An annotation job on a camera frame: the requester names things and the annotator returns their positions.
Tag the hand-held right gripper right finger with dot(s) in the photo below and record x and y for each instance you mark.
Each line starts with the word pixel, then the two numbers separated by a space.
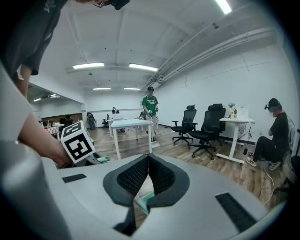
pixel 199 211

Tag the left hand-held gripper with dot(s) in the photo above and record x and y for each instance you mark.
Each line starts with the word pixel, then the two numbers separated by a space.
pixel 77 145

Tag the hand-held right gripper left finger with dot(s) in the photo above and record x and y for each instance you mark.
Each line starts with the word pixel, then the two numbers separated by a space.
pixel 93 192

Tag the person's left forearm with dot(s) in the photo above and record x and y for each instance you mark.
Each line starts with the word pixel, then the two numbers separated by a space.
pixel 39 140

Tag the black office chair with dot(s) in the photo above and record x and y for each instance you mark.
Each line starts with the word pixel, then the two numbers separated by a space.
pixel 188 119
pixel 105 120
pixel 208 131
pixel 68 122
pixel 222 117
pixel 295 164

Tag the checkered cloth table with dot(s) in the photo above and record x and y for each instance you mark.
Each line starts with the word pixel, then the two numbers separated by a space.
pixel 52 130

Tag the white long desk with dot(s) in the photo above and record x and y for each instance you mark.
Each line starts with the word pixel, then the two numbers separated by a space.
pixel 117 120

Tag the light blue table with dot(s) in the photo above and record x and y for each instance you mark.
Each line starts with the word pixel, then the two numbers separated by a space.
pixel 131 123

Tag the ceiling light panel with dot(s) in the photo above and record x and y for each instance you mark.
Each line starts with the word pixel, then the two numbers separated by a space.
pixel 132 88
pixel 143 67
pixel 223 6
pixel 88 65
pixel 101 88

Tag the white flat mop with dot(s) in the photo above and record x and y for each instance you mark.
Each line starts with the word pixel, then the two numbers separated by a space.
pixel 155 144

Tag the white standing desk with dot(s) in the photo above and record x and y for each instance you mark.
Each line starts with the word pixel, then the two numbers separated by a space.
pixel 236 120

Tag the flower vase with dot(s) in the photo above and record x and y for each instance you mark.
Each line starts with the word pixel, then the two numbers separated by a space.
pixel 232 111

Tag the white card box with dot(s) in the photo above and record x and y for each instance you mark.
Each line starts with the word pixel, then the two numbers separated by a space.
pixel 243 112

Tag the person's black shirt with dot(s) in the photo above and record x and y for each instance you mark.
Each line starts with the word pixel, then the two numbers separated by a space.
pixel 30 30

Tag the person's head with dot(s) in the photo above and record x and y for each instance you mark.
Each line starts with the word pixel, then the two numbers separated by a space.
pixel 93 2

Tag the white ceiling pipes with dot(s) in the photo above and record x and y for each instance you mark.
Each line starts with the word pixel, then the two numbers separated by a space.
pixel 215 44

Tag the ceiling dome sensor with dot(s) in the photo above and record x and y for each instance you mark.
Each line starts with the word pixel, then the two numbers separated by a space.
pixel 215 25

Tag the black head-mounted camera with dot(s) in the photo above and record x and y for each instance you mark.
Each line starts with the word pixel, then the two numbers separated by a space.
pixel 119 3

